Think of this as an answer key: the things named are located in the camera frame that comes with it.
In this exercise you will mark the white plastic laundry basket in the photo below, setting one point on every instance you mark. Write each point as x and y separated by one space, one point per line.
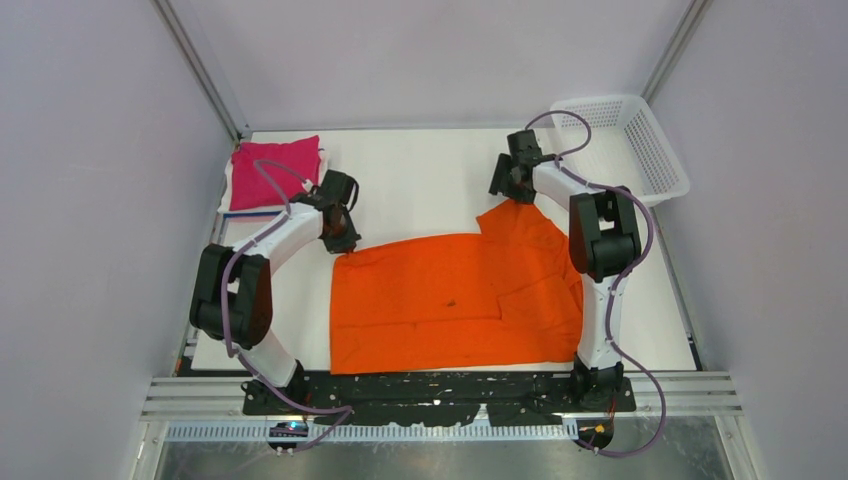
628 147

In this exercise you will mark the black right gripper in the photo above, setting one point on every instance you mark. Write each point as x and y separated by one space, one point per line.
499 184

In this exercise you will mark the magenta folded t shirt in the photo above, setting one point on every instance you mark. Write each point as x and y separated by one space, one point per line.
272 175

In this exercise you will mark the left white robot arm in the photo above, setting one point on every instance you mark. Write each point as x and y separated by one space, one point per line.
232 297

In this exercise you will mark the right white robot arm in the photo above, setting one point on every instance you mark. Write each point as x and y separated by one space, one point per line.
604 247

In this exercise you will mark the aluminium frame rail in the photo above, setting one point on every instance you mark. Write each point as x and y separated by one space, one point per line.
235 408

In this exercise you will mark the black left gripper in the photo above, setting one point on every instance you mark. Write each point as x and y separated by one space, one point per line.
347 243

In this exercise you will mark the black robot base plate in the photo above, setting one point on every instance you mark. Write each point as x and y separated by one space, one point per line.
443 399

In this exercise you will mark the orange t shirt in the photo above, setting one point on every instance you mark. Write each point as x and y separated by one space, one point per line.
507 294

